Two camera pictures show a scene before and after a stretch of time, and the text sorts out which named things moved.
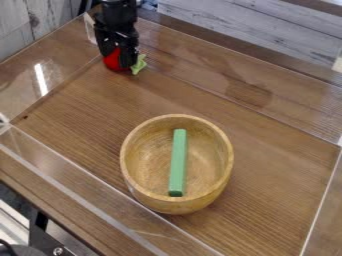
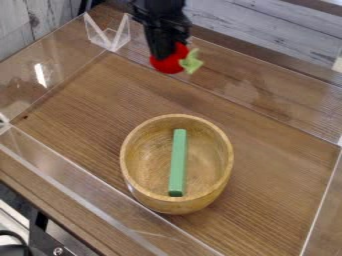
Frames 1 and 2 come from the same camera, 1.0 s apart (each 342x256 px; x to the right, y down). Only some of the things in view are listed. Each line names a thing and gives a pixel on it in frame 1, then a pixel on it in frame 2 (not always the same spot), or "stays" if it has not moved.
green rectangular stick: (177, 162) stays
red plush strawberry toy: (110, 60) → (169, 65)
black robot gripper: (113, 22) → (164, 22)
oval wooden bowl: (145, 162) stays
